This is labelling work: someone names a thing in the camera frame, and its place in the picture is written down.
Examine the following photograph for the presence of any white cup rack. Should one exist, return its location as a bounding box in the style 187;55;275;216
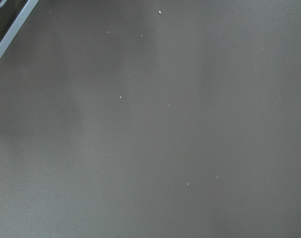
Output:
0;0;39;59

